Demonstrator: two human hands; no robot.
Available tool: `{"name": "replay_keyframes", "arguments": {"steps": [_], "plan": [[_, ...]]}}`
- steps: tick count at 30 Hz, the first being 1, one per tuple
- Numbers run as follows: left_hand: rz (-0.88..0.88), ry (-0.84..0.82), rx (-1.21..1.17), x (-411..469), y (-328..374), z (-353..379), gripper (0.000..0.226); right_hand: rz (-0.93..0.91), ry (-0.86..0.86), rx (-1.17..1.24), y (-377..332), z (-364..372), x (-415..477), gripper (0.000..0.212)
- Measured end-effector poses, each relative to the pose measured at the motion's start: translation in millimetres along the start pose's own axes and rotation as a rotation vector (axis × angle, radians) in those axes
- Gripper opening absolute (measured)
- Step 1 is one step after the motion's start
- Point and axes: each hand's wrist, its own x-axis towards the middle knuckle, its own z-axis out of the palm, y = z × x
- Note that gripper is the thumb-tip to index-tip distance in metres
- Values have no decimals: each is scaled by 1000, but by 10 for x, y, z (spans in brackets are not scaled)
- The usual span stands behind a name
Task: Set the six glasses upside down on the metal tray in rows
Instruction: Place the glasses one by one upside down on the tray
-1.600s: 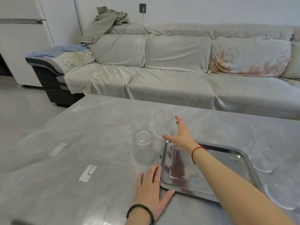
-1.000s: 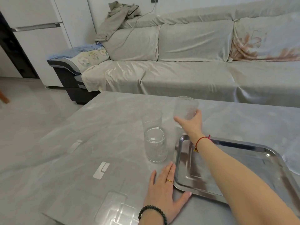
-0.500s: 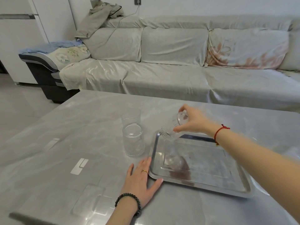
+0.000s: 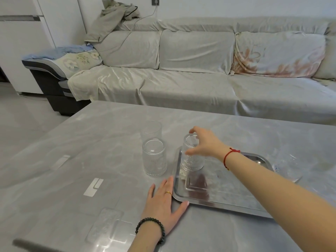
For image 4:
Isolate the person's right hand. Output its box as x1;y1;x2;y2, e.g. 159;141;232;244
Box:
185;126;231;162

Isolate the person's left forearm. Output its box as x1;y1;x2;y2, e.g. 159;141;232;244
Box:
125;223;164;252

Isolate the white refrigerator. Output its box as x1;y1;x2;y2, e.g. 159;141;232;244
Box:
0;0;56;95

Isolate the black bead bracelet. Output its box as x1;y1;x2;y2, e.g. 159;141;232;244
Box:
135;217;166;246

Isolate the person's left hand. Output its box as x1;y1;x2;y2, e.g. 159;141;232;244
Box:
141;176;190;234

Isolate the beige sofa back cushion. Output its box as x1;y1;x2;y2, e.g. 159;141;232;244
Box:
313;21;336;82
159;29;236;75
98;30;162;70

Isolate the silver metal tray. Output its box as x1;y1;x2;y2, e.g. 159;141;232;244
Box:
172;146;275;219

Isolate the red string bracelet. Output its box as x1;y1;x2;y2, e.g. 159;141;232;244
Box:
223;148;241;171

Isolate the grey beige jacket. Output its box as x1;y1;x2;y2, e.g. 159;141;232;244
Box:
84;0;141;44

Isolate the person's right forearm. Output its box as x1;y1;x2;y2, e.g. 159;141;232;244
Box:
224;152;336;252

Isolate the beige sofa cover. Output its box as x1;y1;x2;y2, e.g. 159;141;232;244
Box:
67;17;336;127

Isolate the floral blanket with blue edge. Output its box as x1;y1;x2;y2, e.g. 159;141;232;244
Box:
22;44;103;77

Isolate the pink floral sofa cushion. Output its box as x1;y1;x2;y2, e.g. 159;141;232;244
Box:
232;31;326;78

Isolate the white charger cable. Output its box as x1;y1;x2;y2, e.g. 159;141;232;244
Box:
125;2;158;33

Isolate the black grey sofa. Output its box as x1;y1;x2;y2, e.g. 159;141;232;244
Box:
22;17;336;127

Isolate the clear ribbed drinking glass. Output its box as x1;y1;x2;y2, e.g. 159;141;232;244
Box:
142;138;168;178
272;154;304;183
140;120;163;145
181;133;205;172

